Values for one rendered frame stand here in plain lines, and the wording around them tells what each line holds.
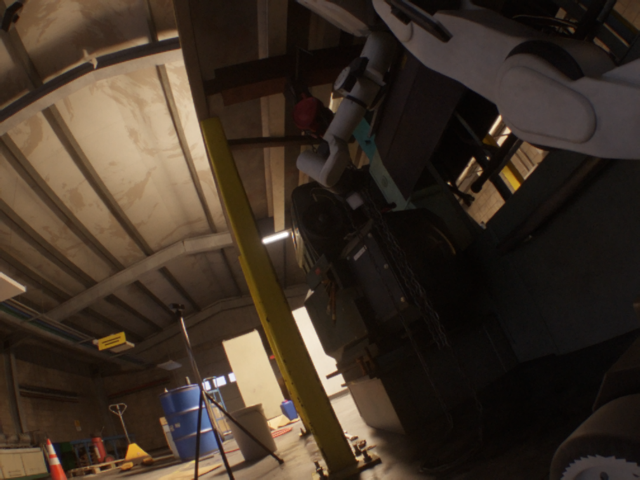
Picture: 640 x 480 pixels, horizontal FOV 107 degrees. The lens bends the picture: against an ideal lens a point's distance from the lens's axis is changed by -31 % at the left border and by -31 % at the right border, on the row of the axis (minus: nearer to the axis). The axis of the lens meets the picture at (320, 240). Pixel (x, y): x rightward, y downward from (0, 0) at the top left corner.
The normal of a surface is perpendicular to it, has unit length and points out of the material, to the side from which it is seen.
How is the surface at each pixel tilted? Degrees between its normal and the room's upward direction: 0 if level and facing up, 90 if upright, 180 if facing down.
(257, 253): 90
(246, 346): 90
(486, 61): 90
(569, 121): 90
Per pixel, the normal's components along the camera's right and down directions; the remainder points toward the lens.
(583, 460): -0.92, 0.35
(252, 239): 0.09, -0.45
